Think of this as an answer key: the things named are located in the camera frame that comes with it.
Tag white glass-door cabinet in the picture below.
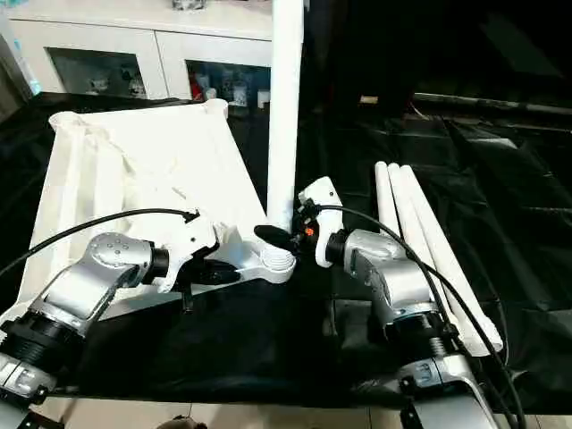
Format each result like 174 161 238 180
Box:
0 0 309 111

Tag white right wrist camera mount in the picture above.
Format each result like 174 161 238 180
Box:
297 176 346 269

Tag white plastic table leg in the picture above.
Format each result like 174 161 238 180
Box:
399 164 505 358
386 164 437 269
374 163 406 242
261 0 306 273

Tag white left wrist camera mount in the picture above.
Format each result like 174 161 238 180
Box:
155 216 245 295

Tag black left wrist camera cable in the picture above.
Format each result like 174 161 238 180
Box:
0 207 201 278

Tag black work surface mat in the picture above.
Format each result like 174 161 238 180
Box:
0 88 572 412

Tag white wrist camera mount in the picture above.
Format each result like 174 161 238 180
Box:
155 216 245 295
297 176 346 269

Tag white plastic table top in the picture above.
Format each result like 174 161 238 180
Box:
6 98 299 334

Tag grey curtain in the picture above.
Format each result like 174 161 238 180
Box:
0 35 26 124

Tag dark grey tube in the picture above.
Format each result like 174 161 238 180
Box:
413 92 572 115

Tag black backdrop cloth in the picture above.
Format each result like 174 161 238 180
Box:
303 0 572 122

